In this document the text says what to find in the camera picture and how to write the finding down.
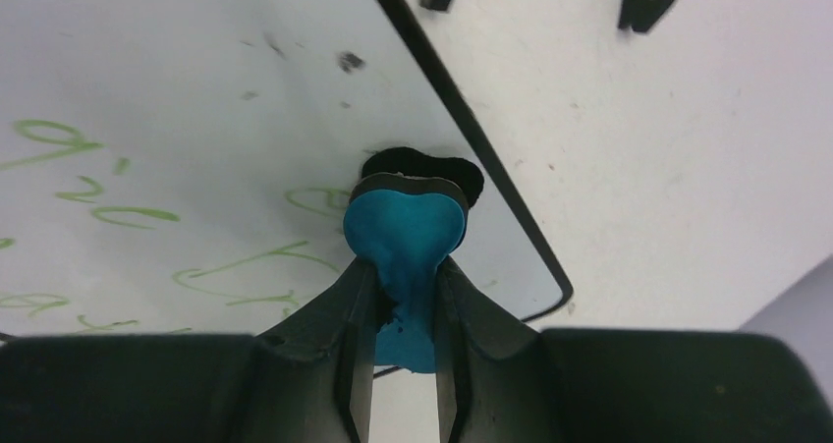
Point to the small black-framed whiteboard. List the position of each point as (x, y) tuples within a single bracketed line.
[(176, 166)]

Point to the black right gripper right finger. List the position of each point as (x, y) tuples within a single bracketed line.
[(498, 380)]

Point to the blue whiteboard eraser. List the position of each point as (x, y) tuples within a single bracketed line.
[(407, 213)]

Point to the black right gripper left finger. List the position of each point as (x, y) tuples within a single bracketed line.
[(307, 379)]

